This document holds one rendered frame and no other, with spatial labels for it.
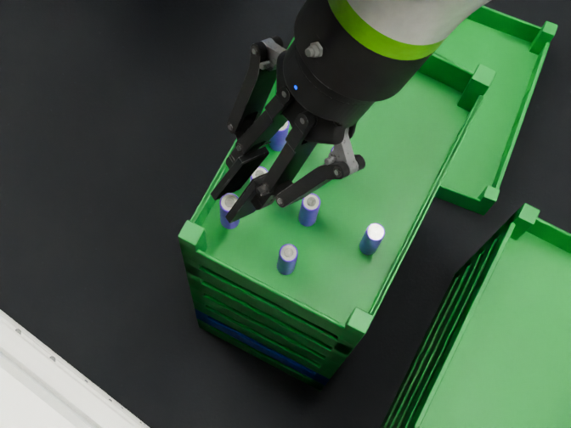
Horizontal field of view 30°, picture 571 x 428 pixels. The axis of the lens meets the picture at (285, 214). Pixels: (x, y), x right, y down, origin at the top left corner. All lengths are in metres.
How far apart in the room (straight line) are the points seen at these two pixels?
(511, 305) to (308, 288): 0.30
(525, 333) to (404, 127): 0.30
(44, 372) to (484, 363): 1.03
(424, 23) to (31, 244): 1.03
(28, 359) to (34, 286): 1.35
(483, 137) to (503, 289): 0.44
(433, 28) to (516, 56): 1.05
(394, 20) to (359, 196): 0.45
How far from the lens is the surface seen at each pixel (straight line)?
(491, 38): 1.74
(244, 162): 0.90
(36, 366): 0.26
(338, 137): 0.80
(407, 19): 0.68
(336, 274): 1.09
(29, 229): 1.62
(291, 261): 1.02
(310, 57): 0.74
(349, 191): 1.11
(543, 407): 1.27
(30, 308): 1.60
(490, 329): 1.27
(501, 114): 1.69
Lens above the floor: 1.55
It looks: 75 degrees down
